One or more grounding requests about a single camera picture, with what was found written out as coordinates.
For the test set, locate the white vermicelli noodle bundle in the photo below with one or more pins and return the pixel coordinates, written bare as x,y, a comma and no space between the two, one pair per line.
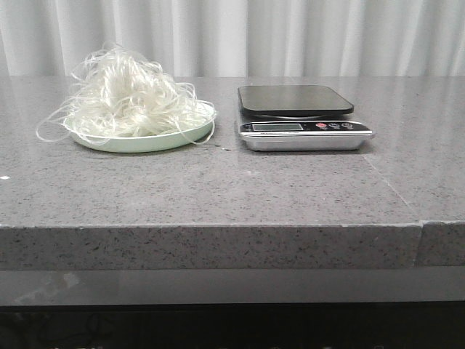
119,93

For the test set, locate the pale green round plate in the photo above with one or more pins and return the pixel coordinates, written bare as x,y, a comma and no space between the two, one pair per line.
150,143

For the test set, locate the black silver kitchen scale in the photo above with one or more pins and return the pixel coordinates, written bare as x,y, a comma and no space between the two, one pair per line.
298,118

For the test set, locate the white pleated curtain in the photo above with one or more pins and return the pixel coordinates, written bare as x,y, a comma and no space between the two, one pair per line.
240,38

